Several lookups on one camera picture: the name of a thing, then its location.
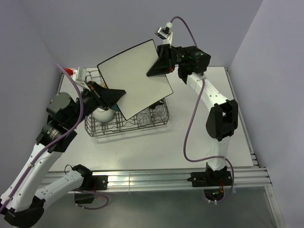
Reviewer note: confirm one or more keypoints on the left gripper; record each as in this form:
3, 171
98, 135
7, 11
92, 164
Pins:
104, 97

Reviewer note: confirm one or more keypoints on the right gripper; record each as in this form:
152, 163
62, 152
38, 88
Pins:
164, 64

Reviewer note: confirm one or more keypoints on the white bowl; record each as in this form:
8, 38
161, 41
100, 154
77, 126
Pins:
103, 116

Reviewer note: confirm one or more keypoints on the white square plate black rim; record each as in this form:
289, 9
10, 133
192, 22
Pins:
128, 71

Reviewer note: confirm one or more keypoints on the clear glass mug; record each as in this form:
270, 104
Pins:
144, 117

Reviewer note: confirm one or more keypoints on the clear drinking glass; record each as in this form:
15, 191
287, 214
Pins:
159, 113

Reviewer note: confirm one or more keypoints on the teal scalloped plate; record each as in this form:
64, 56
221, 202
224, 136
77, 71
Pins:
115, 108

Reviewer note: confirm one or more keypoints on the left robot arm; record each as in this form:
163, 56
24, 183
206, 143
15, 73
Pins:
24, 202

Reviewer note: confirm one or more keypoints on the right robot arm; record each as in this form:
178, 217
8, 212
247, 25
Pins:
191, 63

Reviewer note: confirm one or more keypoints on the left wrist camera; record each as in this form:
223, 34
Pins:
79, 76

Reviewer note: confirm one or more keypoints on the grey wire dish rack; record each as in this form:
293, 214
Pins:
120, 125

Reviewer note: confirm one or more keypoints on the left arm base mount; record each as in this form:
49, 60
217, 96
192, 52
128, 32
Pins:
97, 182

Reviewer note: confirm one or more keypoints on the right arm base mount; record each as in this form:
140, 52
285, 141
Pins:
217, 185

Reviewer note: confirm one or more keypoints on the aluminium rail frame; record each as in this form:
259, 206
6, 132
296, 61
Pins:
148, 179

